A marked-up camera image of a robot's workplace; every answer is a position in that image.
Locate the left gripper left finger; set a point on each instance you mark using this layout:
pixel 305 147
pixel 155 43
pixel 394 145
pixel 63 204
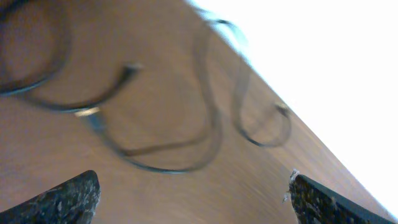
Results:
pixel 72 202

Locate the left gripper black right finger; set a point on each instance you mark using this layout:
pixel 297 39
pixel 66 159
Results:
pixel 313 203

